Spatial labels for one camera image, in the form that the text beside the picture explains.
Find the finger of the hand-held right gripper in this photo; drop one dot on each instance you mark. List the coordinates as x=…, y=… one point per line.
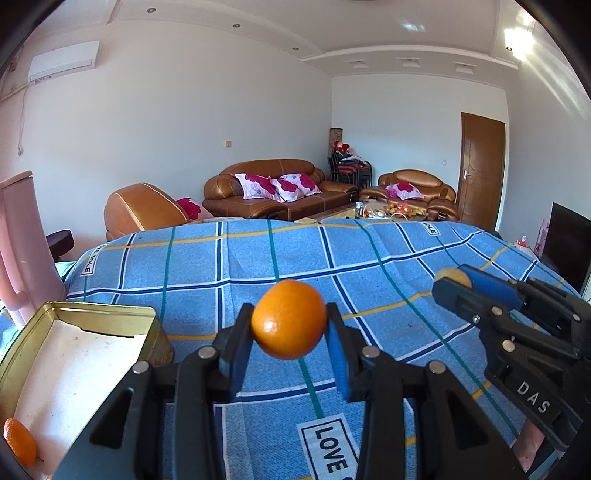
x=455, y=297
x=494, y=286

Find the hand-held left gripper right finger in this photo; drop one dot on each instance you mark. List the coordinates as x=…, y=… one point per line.
x=339, y=364

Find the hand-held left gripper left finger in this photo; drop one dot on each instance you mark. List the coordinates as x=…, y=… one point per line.
x=238, y=355

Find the small tan longan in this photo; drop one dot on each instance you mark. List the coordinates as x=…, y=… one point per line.
x=455, y=276

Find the orange mandarin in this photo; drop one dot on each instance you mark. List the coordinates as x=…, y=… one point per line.
x=21, y=441
x=288, y=318

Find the gold rectangular tin box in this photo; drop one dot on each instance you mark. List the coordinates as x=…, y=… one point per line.
x=69, y=369

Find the person's right hand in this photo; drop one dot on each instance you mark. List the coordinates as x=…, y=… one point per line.
x=531, y=450

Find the black television screen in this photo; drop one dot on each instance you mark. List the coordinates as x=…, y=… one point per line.
x=565, y=244

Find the blue plaid cloth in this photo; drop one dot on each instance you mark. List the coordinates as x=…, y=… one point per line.
x=369, y=258

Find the brown wooden door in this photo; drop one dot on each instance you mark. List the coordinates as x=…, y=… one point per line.
x=482, y=175

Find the white red floral pillow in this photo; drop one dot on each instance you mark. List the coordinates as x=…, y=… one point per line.
x=256, y=184
x=295, y=184
x=404, y=189

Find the brown leather armchair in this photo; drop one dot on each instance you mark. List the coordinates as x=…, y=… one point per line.
x=415, y=177
x=138, y=207

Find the cluttered coffee table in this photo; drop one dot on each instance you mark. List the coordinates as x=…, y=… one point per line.
x=332, y=213

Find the stacked dark chairs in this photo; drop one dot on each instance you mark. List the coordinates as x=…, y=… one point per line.
x=351, y=173

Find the brown leather sofa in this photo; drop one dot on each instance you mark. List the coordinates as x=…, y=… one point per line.
x=277, y=166

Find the tall patterned vase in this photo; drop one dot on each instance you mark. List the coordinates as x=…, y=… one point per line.
x=335, y=138

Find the dark chair seat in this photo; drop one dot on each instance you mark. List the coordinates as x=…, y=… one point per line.
x=60, y=240

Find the pink kettle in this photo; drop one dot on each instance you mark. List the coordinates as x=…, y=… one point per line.
x=27, y=240

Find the white air conditioner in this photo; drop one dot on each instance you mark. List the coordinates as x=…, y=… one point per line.
x=64, y=62

